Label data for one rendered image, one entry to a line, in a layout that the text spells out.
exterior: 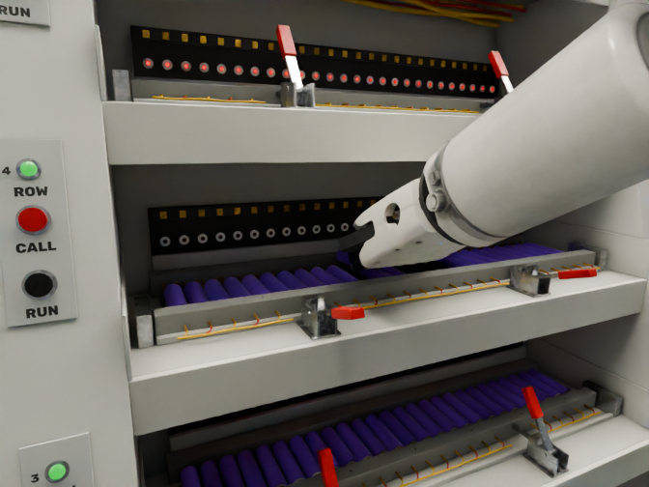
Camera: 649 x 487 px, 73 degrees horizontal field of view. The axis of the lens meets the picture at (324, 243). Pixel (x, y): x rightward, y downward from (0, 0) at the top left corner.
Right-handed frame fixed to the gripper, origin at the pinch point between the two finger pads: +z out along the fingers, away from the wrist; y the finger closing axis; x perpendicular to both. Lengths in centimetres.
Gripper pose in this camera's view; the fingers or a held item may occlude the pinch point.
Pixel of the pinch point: (371, 252)
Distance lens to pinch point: 48.7
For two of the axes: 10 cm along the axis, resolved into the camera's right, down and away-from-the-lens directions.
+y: 9.1, -0.8, 4.1
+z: -3.7, 3.0, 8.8
